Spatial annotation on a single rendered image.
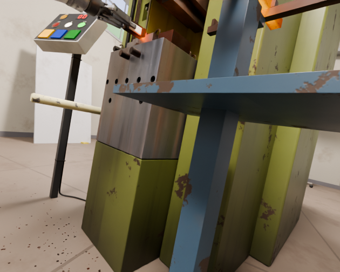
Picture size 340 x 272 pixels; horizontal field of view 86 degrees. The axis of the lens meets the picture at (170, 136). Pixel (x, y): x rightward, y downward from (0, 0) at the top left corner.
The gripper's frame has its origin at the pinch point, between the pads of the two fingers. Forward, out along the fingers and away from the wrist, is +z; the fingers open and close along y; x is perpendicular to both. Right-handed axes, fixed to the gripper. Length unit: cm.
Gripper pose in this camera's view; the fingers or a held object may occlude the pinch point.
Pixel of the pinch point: (133, 28)
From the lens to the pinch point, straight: 93.8
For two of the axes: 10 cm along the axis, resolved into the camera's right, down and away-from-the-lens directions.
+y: 7.2, 1.7, -6.8
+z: 6.8, 0.6, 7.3
